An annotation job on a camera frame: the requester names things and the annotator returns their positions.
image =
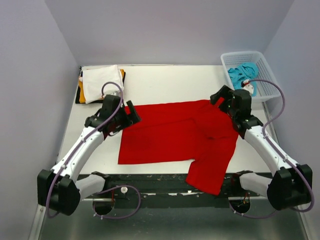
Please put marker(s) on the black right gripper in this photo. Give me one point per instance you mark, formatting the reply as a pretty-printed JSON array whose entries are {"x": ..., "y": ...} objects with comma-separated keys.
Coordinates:
[{"x": 224, "y": 92}]

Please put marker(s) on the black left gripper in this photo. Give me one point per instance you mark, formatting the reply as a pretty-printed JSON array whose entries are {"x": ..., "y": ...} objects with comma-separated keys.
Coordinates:
[{"x": 130, "y": 118}]

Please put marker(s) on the red t shirt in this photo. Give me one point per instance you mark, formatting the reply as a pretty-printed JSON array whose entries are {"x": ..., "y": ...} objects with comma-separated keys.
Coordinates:
[{"x": 180, "y": 131}]

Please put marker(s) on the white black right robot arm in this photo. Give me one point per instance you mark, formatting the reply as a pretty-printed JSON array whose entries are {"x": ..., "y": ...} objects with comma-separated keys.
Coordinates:
[{"x": 291, "y": 183}]

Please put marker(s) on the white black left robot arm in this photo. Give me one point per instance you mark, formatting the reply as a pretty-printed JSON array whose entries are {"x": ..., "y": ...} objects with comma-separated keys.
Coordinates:
[{"x": 59, "y": 188}]

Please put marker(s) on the teal crumpled t shirt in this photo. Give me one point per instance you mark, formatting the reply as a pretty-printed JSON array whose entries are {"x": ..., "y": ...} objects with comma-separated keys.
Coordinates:
[{"x": 244, "y": 71}]

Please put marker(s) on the yellow folded t shirt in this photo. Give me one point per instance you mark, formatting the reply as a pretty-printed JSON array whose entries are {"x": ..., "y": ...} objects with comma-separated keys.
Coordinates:
[{"x": 122, "y": 75}]

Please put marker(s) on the black folded t shirt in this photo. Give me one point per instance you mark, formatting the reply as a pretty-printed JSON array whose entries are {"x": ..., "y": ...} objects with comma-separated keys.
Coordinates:
[{"x": 78, "y": 97}]

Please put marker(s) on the white folded t shirt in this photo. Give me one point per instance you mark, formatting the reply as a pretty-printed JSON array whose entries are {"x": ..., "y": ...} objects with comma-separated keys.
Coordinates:
[{"x": 94, "y": 79}]

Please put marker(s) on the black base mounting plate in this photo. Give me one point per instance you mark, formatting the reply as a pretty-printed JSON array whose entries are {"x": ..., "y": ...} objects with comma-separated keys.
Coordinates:
[{"x": 168, "y": 191}]

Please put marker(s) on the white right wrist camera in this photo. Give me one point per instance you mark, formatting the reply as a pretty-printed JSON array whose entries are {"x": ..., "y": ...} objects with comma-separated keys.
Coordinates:
[{"x": 246, "y": 85}]

